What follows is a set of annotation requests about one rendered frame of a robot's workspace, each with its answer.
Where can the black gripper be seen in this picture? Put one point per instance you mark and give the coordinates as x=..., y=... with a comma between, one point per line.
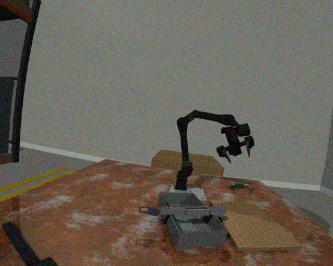
x=234, y=143

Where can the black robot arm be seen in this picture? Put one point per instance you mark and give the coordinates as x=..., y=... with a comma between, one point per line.
x=182, y=123

